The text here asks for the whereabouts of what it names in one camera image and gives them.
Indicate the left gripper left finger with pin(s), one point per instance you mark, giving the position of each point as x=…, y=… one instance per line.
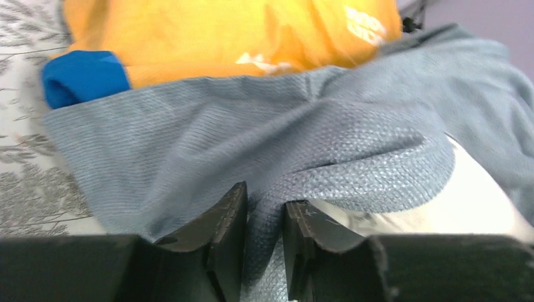
x=201, y=261

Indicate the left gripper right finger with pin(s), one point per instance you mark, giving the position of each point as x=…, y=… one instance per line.
x=325, y=261

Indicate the grey blue pillowcase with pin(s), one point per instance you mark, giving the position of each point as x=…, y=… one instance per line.
x=373, y=139

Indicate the white pillow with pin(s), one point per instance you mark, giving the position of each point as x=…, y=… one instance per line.
x=471, y=203

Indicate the orange printed pillow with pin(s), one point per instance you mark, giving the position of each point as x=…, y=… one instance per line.
x=163, y=41

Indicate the blue pillow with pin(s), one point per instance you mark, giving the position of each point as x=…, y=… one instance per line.
x=82, y=76

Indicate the floral bed sheet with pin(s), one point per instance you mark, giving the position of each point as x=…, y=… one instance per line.
x=38, y=194

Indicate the black tripod stand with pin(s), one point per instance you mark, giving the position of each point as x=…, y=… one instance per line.
x=413, y=15

